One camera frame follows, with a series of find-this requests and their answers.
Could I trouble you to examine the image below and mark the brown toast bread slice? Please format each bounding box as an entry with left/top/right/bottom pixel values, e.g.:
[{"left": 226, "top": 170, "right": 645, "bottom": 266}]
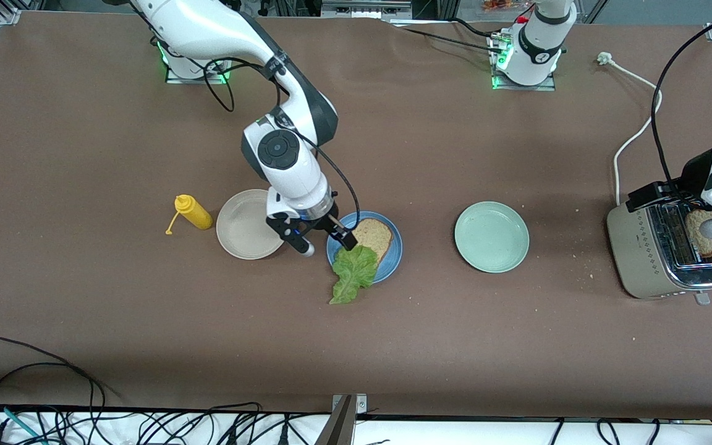
[
  {"left": 350, "top": 218, "right": 394, "bottom": 263},
  {"left": 685, "top": 209, "right": 712, "bottom": 259}
]

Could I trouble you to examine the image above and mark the green lettuce leaf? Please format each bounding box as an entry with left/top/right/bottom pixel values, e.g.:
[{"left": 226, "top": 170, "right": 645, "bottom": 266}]
[{"left": 329, "top": 245, "right": 379, "bottom": 305}]

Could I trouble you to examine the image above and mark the yellow mustard squeeze bottle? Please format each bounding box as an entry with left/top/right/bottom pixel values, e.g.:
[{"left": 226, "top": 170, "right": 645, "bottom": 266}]
[{"left": 165, "top": 194, "right": 214, "bottom": 236}]

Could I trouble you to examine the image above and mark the blue round plate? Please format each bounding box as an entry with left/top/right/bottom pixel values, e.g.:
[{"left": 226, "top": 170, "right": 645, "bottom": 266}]
[{"left": 326, "top": 211, "right": 404, "bottom": 285}]

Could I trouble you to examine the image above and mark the beige round plate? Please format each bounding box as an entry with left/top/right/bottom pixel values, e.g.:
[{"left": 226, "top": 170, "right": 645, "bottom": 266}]
[{"left": 216, "top": 189, "right": 287, "bottom": 260}]

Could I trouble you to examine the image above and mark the pale green round plate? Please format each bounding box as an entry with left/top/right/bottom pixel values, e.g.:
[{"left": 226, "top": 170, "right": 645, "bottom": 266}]
[{"left": 454, "top": 201, "right": 530, "bottom": 274}]

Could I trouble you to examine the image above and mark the beige and chrome toaster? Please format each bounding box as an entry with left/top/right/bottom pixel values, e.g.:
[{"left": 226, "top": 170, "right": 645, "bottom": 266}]
[{"left": 606, "top": 184, "right": 712, "bottom": 305}]

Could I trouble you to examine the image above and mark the grey metal rack part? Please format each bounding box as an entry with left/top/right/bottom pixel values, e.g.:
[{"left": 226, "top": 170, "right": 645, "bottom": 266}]
[{"left": 321, "top": 0, "right": 413, "bottom": 19}]

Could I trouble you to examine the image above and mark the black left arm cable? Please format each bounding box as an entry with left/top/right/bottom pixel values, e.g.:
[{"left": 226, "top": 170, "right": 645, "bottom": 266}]
[{"left": 650, "top": 0, "right": 712, "bottom": 189}]

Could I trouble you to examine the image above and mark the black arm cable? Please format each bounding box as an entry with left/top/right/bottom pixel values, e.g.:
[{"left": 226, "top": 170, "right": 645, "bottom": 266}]
[
  {"left": 205, "top": 56, "right": 362, "bottom": 232},
  {"left": 650, "top": 0, "right": 712, "bottom": 189}
]

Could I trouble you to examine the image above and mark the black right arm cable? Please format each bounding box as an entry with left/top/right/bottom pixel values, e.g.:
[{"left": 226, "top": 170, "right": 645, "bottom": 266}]
[{"left": 205, "top": 56, "right": 362, "bottom": 232}]

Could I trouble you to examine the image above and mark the white toaster power cord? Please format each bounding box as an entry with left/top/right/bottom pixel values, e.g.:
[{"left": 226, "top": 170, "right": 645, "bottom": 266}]
[{"left": 597, "top": 52, "right": 664, "bottom": 208}]

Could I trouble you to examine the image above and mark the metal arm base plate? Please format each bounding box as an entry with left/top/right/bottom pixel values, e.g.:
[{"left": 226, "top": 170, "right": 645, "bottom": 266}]
[
  {"left": 164, "top": 59, "right": 236, "bottom": 85},
  {"left": 491, "top": 28, "right": 557, "bottom": 92}
]

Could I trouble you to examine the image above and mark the grey metal table bracket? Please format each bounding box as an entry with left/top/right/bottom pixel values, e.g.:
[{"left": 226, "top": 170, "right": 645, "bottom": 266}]
[{"left": 316, "top": 394, "right": 368, "bottom": 445}]

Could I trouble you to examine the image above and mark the black base supply cable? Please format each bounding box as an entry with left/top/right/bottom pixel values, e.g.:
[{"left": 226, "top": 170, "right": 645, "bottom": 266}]
[{"left": 393, "top": 17, "right": 496, "bottom": 54}]

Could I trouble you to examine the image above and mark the tangled black floor cable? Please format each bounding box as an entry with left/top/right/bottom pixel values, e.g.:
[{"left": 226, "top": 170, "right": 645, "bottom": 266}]
[{"left": 106, "top": 402, "right": 332, "bottom": 445}]

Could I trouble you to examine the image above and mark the teal cable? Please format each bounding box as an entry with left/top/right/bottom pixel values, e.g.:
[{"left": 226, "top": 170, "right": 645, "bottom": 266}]
[{"left": 0, "top": 402, "right": 45, "bottom": 445}]

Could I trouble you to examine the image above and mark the aluminium frame profile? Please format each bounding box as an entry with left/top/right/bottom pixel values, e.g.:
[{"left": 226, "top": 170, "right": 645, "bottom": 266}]
[{"left": 0, "top": 0, "right": 45, "bottom": 25}]

